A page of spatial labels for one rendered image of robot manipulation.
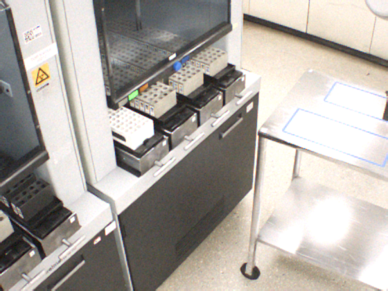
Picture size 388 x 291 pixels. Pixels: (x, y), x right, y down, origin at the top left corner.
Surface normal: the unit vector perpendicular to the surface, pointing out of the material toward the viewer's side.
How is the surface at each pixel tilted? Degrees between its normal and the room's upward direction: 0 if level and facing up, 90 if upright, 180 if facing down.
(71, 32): 90
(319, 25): 90
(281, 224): 0
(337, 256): 0
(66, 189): 90
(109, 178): 0
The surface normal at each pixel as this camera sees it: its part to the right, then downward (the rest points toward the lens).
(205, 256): -0.03, -0.76
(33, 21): 0.80, 0.37
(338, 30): -0.60, 0.53
